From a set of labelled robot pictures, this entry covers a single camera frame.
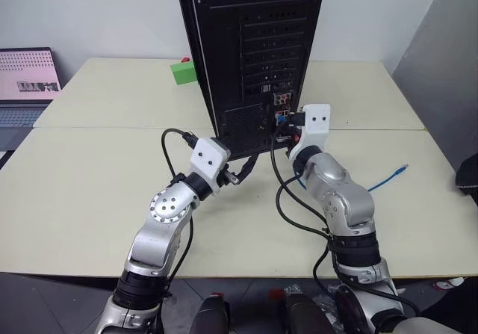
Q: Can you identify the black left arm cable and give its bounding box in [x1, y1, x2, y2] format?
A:
[161, 127, 199, 297]

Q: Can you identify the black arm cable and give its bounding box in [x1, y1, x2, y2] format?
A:
[269, 134, 419, 318]
[161, 127, 199, 297]

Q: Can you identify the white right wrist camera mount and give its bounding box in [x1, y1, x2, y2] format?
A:
[288, 103, 332, 161]

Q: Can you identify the blue ethernet cable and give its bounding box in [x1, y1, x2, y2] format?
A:
[275, 111, 411, 193]

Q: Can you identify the dark rounded shape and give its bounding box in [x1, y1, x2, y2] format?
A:
[284, 292, 338, 334]
[189, 294, 232, 334]

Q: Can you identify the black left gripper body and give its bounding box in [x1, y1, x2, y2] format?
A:
[217, 161, 242, 189]

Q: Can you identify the black bag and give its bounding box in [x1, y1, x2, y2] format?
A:
[454, 153, 478, 197]

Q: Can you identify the red and white floor litter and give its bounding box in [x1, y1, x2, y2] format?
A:
[432, 276, 466, 291]

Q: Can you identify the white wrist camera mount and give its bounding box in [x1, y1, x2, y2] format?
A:
[189, 137, 233, 194]
[288, 103, 332, 161]

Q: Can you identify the green block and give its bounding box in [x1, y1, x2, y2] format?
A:
[170, 61, 197, 86]

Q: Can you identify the black computer tower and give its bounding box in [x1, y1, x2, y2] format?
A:
[173, 0, 326, 160]

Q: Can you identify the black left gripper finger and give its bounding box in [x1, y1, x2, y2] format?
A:
[237, 156, 259, 184]
[227, 153, 259, 167]

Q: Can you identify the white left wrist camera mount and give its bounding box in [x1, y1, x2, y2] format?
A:
[189, 137, 233, 194]

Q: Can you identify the open laptop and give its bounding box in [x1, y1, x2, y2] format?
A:
[0, 46, 63, 130]

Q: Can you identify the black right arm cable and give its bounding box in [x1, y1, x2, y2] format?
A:
[269, 134, 419, 318]

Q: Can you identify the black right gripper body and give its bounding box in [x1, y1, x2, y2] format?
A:
[276, 112, 306, 149]

